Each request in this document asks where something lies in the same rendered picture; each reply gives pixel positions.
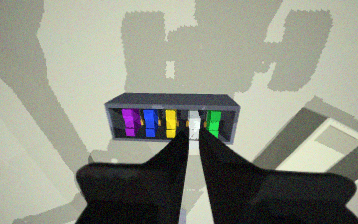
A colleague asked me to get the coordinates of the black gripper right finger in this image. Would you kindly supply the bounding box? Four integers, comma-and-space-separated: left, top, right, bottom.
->
199, 127, 357, 224

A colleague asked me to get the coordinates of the white blade fuse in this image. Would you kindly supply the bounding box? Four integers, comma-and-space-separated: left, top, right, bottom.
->
189, 110, 201, 149

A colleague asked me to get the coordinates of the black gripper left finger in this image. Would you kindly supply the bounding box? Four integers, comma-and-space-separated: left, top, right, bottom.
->
76, 127, 190, 224

